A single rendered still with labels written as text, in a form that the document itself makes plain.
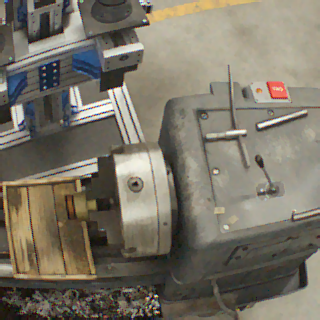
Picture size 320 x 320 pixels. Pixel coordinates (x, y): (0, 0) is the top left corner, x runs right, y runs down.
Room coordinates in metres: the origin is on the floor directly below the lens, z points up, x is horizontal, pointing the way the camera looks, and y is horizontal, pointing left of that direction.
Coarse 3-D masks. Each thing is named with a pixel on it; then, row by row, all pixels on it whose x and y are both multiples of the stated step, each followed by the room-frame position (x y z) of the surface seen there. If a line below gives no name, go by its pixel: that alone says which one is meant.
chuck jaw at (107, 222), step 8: (96, 216) 0.56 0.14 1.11; (104, 216) 0.56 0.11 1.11; (112, 216) 0.57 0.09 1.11; (96, 224) 0.54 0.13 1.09; (104, 224) 0.54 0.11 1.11; (112, 224) 0.55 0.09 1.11; (104, 232) 0.52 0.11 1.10; (112, 232) 0.52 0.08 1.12; (120, 232) 0.53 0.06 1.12; (112, 240) 0.50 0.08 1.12; (120, 240) 0.50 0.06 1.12; (112, 248) 0.48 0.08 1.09; (120, 248) 0.49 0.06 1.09
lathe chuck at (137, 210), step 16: (128, 144) 0.75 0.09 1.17; (144, 144) 0.76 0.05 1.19; (128, 160) 0.68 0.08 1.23; (144, 160) 0.69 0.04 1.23; (128, 176) 0.64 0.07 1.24; (144, 176) 0.64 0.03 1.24; (128, 192) 0.59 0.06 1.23; (144, 192) 0.60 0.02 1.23; (128, 208) 0.56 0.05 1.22; (144, 208) 0.57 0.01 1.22; (128, 224) 0.52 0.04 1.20; (144, 224) 0.53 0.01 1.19; (128, 240) 0.49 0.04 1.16; (144, 240) 0.50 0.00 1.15; (128, 256) 0.48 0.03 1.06
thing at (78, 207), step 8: (80, 192) 0.62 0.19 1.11; (72, 200) 0.58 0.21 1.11; (80, 200) 0.59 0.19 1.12; (88, 200) 0.60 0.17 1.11; (96, 200) 0.60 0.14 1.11; (72, 208) 0.56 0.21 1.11; (80, 208) 0.57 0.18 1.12; (88, 208) 0.58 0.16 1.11; (96, 208) 0.58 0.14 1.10; (72, 216) 0.54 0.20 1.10; (80, 216) 0.55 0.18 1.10; (88, 216) 0.55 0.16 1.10
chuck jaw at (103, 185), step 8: (112, 152) 0.71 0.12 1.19; (120, 152) 0.72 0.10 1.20; (104, 160) 0.69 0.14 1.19; (112, 160) 0.69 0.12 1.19; (104, 168) 0.67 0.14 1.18; (112, 168) 0.67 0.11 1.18; (96, 176) 0.65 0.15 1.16; (104, 176) 0.65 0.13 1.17; (112, 176) 0.66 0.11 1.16; (88, 184) 0.64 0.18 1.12; (96, 184) 0.63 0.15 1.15; (104, 184) 0.64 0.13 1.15; (112, 184) 0.65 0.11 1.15; (88, 192) 0.61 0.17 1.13; (96, 192) 0.62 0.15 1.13; (104, 192) 0.62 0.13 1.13; (112, 192) 0.63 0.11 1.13
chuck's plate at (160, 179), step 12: (156, 144) 0.76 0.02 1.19; (156, 156) 0.71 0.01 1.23; (156, 168) 0.67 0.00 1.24; (156, 180) 0.64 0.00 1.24; (156, 192) 0.61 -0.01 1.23; (168, 192) 0.62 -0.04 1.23; (156, 204) 0.58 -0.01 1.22; (168, 204) 0.59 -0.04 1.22; (168, 216) 0.57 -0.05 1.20; (168, 228) 0.54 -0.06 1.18; (168, 240) 0.52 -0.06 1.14; (168, 252) 0.51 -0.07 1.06
